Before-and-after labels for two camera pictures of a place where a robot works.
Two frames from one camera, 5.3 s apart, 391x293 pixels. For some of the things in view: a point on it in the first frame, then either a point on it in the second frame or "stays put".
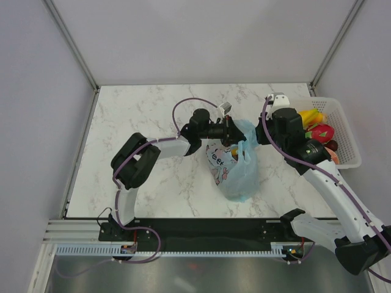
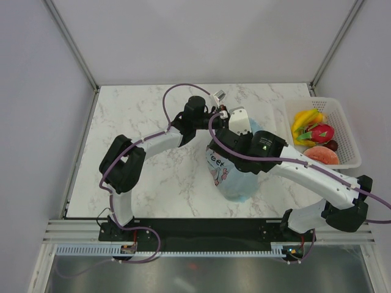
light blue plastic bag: x=234 y=168 stays put
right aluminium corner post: x=335 y=46 stays put
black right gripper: x=261 y=137 -> x=248 y=135
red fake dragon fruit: x=322 y=132 stays put
